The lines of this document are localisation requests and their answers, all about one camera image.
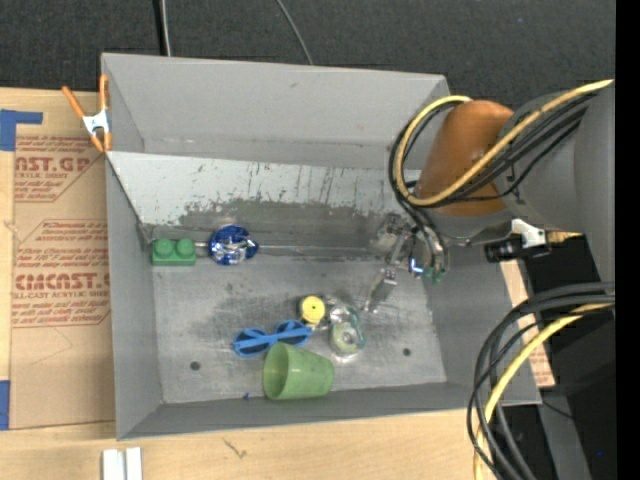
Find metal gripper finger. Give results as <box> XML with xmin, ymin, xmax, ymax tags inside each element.
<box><xmin>370</xmin><ymin>213</ymin><xmax>405</xmax><ymax>255</ymax></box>
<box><xmin>364</xmin><ymin>266</ymin><xmax>400</xmax><ymax>315</ymax></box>

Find clear glass jar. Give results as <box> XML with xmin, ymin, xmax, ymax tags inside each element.
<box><xmin>325</xmin><ymin>303</ymin><xmax>368</xmax><ymax>358</ymax></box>

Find yellow round disc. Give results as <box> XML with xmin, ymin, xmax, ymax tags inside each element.
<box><xmin>298</xmin><ymin>294</ymin><xmax>327</xmax><ymax>326</ymax></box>

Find green plastic cup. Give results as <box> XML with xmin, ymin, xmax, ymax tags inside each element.
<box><xmin>261</xmin><ymin>342</ymin><xmax>336</xmax><ymax>402</ymax></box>

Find blue sunglasses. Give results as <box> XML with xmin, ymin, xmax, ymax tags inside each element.
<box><xmin>231</xmin><ymin>318</ymin><xmax>314</xmax><ymax>359</ymax></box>

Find grey metal bin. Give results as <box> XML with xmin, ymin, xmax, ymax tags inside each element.
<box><xmin>99</xmin><ymin>52</ymin><xmax>544</xmax><ymax>442</ymax></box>

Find blue shiny crumpled wrapper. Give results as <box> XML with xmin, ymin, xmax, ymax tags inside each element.
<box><xmin>207</xmin><ymin>223</ymin><xmax>260</xmax><ymax>267</ymax></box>

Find green toy building block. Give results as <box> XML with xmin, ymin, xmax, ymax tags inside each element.
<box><xmin>150</xmin><ymin>237</ymin><xmax>198</xmax><ymax>268</ymax></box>

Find brown cardboard board, red print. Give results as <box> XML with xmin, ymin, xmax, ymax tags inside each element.
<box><xmin>0</xmin><ymin>86</ymin><xmax>118</xmax><ymax>431</ymax></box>

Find black cylinder on white bracket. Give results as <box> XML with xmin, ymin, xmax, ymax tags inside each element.
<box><xmin>483</xmin><ymin>217</ymin><xmax>584</xmax><ymax>264</ymax></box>

